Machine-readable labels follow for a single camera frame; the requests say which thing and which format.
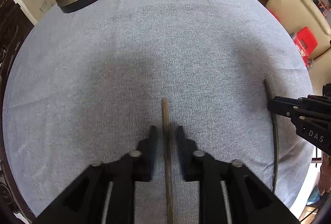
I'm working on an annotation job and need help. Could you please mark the dark chopstick two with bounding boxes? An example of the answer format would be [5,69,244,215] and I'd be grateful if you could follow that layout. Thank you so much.
[264,79,279,194]

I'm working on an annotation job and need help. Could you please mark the dark chopstick one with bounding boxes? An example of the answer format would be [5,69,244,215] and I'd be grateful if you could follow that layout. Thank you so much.
[162,99,174,224]

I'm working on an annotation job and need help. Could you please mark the red child chair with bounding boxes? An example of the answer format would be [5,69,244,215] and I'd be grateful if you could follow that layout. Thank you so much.
[292,27,318,68]

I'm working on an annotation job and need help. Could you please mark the cream leather sofa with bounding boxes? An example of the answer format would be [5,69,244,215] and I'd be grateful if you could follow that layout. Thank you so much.
[265,0,330,95]

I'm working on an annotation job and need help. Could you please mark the grey table cloth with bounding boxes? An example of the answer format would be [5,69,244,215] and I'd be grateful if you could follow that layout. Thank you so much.
[3,0,313,215]

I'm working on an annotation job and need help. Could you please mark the dark wooden sideboard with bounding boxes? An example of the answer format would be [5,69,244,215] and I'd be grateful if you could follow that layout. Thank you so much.
[1,0,34,99]

